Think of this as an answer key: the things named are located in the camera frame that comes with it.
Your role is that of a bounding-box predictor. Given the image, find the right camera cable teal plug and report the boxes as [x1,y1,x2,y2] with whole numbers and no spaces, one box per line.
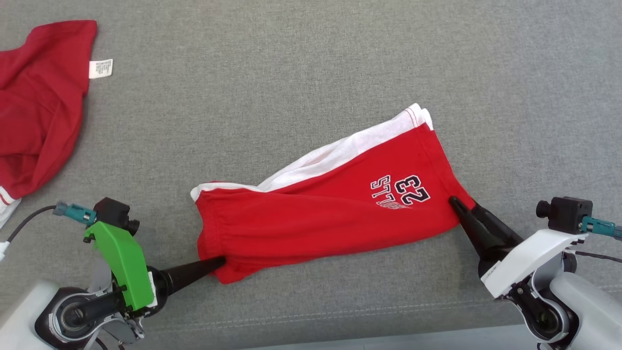
[566,216,622,265]

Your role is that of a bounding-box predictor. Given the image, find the red shorts white stripe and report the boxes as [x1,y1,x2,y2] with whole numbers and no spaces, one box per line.
[190,103,477,285]

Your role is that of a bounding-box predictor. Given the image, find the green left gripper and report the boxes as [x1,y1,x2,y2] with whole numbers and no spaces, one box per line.
[83,221,227,313]

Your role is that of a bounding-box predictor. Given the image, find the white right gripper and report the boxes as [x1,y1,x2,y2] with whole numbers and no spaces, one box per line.
[449,196,589,299]

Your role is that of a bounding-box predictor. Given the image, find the red jersey white sleeves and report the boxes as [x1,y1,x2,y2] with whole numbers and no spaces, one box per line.
[0,19,114,229]

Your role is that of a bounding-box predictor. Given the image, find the grey fabric sofa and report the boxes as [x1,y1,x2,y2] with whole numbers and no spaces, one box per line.
[0,0,622,350]

